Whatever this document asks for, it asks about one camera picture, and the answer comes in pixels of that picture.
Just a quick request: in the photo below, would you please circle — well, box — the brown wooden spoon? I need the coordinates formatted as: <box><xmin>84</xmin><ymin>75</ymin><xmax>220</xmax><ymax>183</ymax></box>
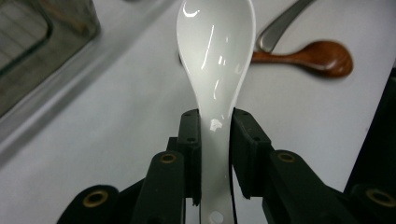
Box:
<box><xmin>250</xmin><ymin>40</ymin><xmax>354</xmax><ymax>78</ymax></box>

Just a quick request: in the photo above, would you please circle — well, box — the silver metal spoon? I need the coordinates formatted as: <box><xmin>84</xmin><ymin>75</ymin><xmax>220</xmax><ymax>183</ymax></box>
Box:
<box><xmin>255</xmin><ymin>0</ymin><xmax>317</xmax><ymax>54</ymax></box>

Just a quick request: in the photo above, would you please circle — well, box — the white ceramic spoon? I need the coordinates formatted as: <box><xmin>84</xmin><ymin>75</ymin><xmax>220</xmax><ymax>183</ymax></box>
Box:
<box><xmin>176</xmin><ymin>0</ymin><xmax>257</xmax><ymax>224</ymax></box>

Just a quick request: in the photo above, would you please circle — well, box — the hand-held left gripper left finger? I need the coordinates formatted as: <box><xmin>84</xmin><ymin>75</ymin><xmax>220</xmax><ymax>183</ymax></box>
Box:
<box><xmin>130</xmin><ymin>107</ymin><xmax>203</xmax><ymax>224</ymax></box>

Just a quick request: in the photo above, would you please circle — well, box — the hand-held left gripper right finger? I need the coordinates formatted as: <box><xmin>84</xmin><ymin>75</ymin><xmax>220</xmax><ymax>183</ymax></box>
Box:
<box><xmin>230</xmin><ymin>107</ymin><xmax>359</xmax><ymax>224</ymax></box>

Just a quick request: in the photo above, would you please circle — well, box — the translucent grey plastic bin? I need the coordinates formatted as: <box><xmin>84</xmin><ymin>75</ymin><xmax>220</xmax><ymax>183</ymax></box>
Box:
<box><xmin>0</xmin><ymin>0</ymin><xmax>101</xmax><ymax>119</ymax></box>

